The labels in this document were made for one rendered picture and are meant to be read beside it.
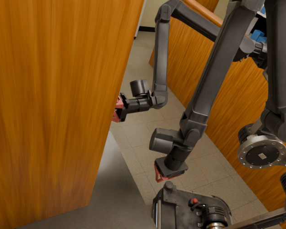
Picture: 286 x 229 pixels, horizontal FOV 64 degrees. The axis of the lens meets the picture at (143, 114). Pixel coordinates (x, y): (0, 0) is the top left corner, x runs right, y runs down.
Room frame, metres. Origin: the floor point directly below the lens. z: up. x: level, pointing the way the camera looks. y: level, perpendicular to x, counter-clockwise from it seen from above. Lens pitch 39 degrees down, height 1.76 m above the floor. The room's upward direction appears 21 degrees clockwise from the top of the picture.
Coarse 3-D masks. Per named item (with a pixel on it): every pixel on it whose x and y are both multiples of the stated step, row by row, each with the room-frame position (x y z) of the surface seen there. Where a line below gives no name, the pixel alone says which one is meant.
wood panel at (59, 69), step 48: (0, 0) 0.27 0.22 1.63; (48, 0) 0.31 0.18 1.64; (96, 0) 0.35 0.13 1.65; (0, 48) 0.27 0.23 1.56; (48, 48) 0.31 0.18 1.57; (96, 48) 0.36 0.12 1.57; (0, 96) 0.26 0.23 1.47; (48, 96) 0.31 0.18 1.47; (96, 96) 0.37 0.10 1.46; (0, 144) 0.25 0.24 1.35; (48, 144) 0.31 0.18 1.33; (96, 144) 0.39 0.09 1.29; (0, 192) 0.24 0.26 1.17; (48, 192) 0.31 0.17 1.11
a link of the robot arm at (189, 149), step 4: (176, 140) 0.50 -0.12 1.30; (176, 144) 0.49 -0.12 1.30; (180, 144) 0.50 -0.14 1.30; (172, 148) 0.49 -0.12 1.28; (176, 148) 0.49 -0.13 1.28; (180, 148) 0.49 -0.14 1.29; (184, 148) 0.49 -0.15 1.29; (188, 148) 0.50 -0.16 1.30; (192, 148) 0.51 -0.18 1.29; (172, 152) 0.50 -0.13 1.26; (176, 152) 0.49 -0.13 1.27; (180, 152) 0.48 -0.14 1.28; (184, 152) 0.48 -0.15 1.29; (188, 152) 0.49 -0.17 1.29; (176, 156) 0.49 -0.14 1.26; (180, 156) 0.48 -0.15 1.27; (184, 156) 0.49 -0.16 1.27; (180, 160) 0.49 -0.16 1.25
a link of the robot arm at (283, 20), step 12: (240, 0) 0.65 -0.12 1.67; (276, 0) 0.62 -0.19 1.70; (276, 12) 0.63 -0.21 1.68; (276, 24) 0.62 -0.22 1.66; (276, 36) 0.62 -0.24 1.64; (276, 48) 0.61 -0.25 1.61; (276, 60) 0.61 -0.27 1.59; (276, 72) 0.60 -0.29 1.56; (276, 84) 0.60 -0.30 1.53; (276, 96) 0.59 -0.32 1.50; (276, 108) 0.58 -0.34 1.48; (264, 120) 0.61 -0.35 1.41; (276, 132) 0.55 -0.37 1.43
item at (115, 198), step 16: (112, 144) 0.71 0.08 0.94; (112, 160) 0.63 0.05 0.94; (112, 176) 0.55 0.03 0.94; (128, 176) 0.58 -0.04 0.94; (96, 192) 0.46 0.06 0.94; (112, 192) 0.48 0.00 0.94; (128, 192) 0.51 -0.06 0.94; (80, 208) 0.38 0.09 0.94; (96, 208) 0.40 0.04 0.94; (112, 208) 0.42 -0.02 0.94; (128, 208) 0.45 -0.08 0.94; (144, 208) 0.47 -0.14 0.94; (32, 224) 0.28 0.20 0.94; (48, 224) 0.29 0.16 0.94; (64, 224) 0.31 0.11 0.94; (80, 224) 0.33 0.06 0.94; (96, 224) 0.35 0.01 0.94; (112, 224) 0.37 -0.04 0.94; (128, 224) 0.39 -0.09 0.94; (144, 224) 0.41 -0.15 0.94
